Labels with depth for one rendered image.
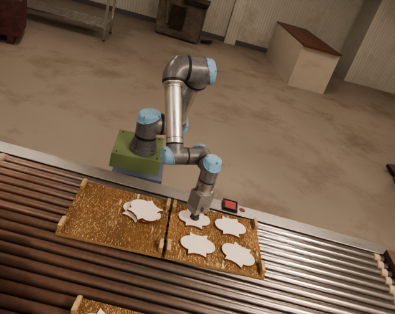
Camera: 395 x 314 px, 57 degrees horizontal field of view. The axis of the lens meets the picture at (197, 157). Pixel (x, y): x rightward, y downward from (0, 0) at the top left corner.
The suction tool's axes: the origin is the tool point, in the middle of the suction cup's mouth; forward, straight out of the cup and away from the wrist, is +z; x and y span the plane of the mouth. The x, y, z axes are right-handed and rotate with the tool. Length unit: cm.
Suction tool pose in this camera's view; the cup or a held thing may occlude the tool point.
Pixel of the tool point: (194, 217)
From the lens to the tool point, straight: 165.5
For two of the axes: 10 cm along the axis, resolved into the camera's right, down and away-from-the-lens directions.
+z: -2.6, 8.4, 4.8
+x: -6.2, -5.3, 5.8
